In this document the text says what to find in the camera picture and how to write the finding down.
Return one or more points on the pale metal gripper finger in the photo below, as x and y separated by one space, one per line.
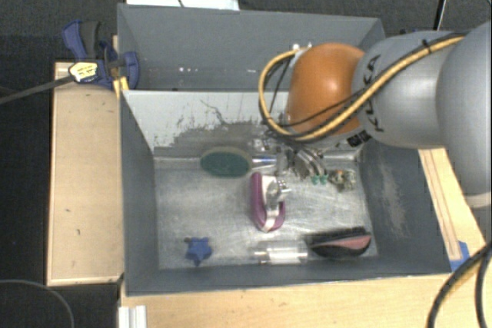
283 191
271 196

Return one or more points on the purple and white curved object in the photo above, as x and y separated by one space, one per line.
256 203

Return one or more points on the dark green oval disc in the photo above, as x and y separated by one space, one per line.
226 163

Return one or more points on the grey metal bin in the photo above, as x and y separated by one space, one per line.
215 203

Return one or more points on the black and pink brush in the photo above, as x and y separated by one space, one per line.
340 244

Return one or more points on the blue star-shaped toy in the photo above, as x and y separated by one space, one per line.
198 250

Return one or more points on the pale wood flat board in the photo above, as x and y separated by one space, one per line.
84 180

